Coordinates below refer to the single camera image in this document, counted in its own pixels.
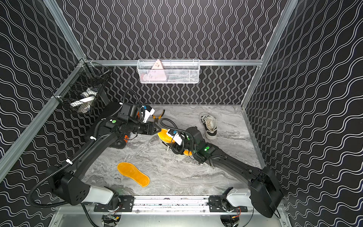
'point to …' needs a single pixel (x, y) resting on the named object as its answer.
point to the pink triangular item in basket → (155, 75)
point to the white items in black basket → (84, 103)
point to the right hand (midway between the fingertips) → (171, 137)
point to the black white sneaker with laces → (175, 147)
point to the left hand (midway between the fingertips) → (158, 126)
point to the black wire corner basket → (80, 91)
